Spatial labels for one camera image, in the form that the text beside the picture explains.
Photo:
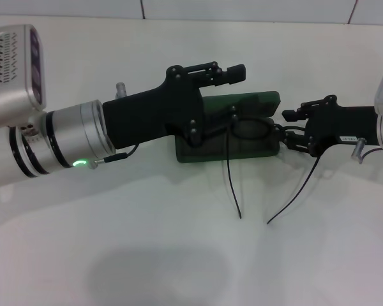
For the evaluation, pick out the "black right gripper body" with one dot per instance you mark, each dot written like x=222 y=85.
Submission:
x=341 y=124

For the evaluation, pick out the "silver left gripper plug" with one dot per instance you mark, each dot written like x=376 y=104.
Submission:
x=120 y=90

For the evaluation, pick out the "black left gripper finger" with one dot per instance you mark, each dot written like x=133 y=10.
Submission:
x=236 y=72
x=210 y=126

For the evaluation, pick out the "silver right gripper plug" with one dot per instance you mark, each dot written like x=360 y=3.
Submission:
x=358 y=150

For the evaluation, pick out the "green glasses case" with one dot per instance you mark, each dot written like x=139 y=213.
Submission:
x=258 y=100

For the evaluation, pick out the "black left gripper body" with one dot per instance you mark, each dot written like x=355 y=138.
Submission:
x=147 y=111

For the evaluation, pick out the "black glasses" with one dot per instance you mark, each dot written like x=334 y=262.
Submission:
x=233 y=188

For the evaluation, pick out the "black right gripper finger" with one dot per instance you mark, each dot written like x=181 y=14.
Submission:
x=297 y=140
x=290 y=115

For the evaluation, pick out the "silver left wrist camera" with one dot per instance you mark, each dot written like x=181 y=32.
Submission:
x=12 y=70

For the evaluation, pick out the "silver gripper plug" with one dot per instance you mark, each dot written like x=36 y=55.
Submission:
x=358 y=150
x=120 y=90

